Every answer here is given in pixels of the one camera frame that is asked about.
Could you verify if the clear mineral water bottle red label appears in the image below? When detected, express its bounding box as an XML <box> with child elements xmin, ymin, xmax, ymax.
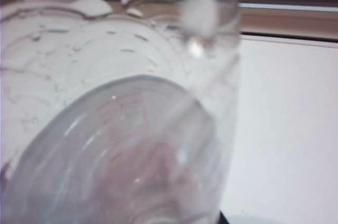
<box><xmin>0</xmin><ymin>0</ymin><xmax>241</xmax><ymax>224</ymax></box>

